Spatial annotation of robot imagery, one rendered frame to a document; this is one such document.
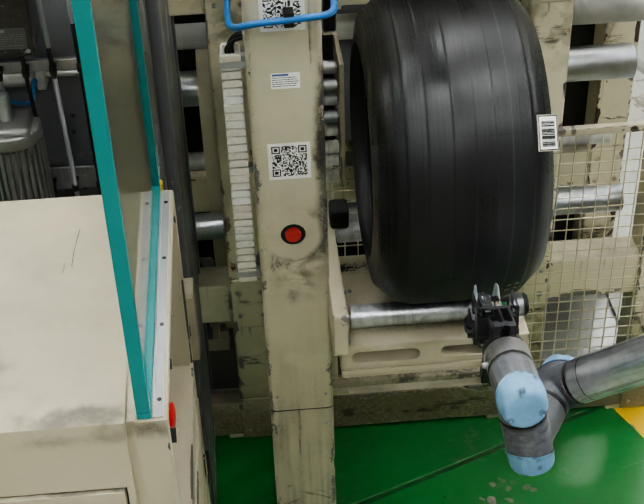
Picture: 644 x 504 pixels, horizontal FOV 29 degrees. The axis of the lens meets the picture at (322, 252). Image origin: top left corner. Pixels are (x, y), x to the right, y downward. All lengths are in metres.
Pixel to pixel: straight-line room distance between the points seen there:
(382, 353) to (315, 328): 0.14
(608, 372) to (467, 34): 0.60
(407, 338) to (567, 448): 1.13
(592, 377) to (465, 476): 1.32
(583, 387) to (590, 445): 1.39
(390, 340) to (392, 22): 0.61
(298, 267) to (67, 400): 0.77
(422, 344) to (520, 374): 0.46
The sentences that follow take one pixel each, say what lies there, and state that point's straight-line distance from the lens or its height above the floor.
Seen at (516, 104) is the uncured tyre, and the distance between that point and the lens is 2.08.
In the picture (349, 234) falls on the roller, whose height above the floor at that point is 0.91.
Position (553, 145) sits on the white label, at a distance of 2.11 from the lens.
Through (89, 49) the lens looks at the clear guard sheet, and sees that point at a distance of 1.35.
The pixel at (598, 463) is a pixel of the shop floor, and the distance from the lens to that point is 3.40.
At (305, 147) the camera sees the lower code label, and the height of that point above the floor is 1.25.
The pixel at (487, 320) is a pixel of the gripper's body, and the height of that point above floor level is 1.08.
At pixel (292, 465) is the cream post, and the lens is 2.70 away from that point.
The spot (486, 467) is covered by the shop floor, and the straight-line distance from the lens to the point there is 3.35.
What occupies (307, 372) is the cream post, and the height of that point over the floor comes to 0.72.
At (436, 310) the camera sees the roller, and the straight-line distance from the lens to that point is 2.37.
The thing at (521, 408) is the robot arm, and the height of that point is 1.08.
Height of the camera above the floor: 2.39
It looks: 36 degrees down
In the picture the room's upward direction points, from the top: 2 degrees counter-clockwise
